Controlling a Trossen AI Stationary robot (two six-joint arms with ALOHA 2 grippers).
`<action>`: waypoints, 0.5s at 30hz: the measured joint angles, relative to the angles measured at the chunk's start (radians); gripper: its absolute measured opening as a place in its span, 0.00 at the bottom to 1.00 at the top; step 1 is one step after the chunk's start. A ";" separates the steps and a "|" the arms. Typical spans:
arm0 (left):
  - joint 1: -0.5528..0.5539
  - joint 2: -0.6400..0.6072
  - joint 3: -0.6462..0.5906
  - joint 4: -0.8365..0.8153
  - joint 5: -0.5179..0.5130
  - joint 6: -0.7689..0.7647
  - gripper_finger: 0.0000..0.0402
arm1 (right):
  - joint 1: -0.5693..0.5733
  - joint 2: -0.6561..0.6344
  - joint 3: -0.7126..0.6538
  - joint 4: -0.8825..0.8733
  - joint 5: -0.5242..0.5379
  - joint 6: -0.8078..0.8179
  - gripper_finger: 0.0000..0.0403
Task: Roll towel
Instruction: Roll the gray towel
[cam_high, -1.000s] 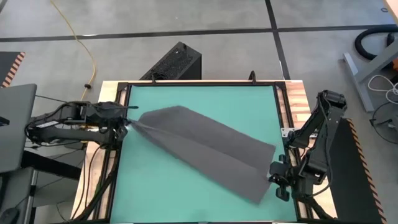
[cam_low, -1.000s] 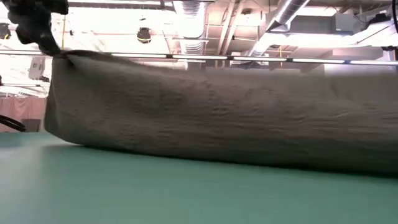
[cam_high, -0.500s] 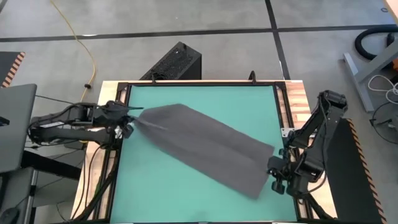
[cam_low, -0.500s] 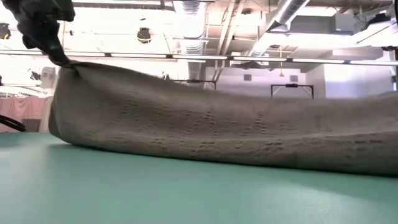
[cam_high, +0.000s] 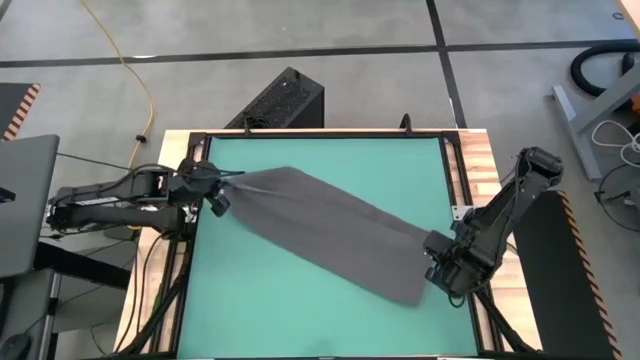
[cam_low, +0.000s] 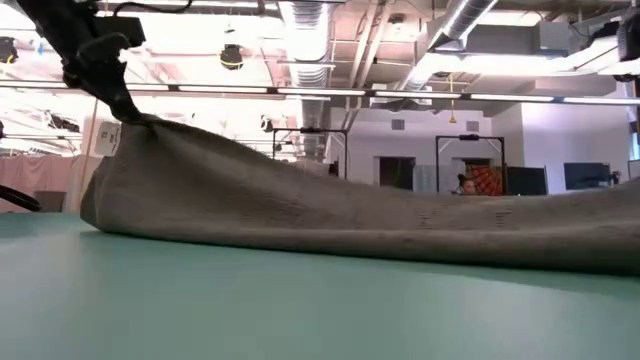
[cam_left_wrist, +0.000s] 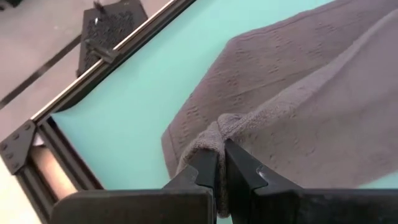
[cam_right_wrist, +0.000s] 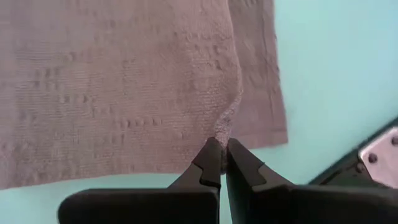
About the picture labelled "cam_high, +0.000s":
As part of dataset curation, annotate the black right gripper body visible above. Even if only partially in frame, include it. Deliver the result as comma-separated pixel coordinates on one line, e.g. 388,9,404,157
422,228,496,300

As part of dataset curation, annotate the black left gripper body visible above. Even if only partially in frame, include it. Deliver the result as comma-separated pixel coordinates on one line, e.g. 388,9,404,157
175,157,234,219

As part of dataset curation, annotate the grey towel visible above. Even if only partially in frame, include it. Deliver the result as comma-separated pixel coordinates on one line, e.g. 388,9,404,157
219,166,437,307

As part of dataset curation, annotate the black computer tower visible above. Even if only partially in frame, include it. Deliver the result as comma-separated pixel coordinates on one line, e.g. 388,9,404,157
224,66,326,130

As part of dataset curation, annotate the black mat with orange stripes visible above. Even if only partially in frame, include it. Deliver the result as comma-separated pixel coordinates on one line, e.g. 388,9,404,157
0,82,43,143
512,188,624,360

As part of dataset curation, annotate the teal table mat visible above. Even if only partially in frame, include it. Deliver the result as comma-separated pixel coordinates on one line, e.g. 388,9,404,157
175,135,480,359

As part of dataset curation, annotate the grey laptop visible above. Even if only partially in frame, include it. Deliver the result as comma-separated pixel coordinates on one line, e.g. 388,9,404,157
0,133,61,279

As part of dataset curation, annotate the grey side table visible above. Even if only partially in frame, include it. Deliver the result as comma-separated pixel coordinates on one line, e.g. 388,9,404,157
0,267,64,360

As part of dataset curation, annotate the black computer mouse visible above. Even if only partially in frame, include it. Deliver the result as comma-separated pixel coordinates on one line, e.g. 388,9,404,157
0,332,32,360

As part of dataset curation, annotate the wooden desk corner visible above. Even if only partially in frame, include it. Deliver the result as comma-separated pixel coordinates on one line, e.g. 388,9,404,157
617,0,640,36

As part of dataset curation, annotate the yellow cable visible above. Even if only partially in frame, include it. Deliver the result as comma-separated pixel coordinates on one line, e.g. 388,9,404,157
78,0,156,174

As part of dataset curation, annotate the black metal table frame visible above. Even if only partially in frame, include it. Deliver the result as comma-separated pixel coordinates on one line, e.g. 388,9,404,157
117,129,539,360

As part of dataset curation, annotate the thin black floor cable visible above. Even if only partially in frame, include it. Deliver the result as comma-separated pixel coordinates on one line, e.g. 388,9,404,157
55,151,136,172

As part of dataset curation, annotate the black cable loop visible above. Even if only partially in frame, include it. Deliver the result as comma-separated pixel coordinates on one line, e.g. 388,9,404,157
594,163,640,237

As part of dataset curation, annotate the grey desk leg frame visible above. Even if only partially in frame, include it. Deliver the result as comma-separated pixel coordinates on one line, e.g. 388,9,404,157
551,62,640,181

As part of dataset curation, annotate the white cable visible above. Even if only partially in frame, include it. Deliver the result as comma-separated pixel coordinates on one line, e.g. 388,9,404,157
591,119,640,169

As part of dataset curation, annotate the black hose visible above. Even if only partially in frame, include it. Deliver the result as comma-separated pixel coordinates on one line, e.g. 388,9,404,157
569,39,640,99

